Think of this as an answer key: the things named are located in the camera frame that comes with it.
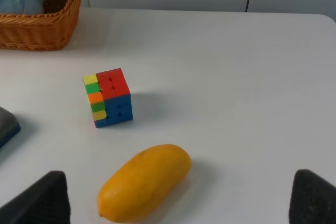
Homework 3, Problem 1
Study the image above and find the right gripper black foam right finger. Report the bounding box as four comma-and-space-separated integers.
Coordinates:
289, 169, 335, 224

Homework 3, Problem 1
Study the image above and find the multicolour puzzle cube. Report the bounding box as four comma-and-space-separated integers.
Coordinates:
83, 68, 133, 128

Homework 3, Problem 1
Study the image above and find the orange wicker basket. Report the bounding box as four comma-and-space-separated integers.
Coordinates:
1, 0, 81, 51

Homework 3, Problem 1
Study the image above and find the right gripper black foam left finger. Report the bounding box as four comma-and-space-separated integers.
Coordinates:
1, 170, 71, 224

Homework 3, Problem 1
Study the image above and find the yellow mango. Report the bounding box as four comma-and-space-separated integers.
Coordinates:
97, 144, 192, 223

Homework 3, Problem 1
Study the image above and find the grey blue whiteboard eraser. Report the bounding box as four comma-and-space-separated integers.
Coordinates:
0, 107, 21, 148

